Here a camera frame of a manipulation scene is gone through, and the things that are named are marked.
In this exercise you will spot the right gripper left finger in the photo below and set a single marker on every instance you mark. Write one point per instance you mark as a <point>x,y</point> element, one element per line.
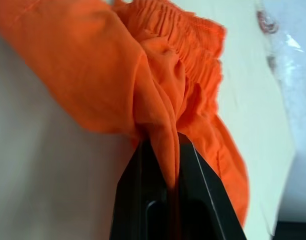
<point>140,200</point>

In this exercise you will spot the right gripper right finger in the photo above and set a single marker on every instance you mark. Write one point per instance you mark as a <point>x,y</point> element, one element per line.
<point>200,207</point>

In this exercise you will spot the orange cloth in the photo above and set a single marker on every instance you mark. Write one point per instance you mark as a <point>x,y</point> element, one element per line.
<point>93,62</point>

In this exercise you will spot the small clear packet red contents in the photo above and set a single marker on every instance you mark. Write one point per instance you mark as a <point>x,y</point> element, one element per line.
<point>266,22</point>

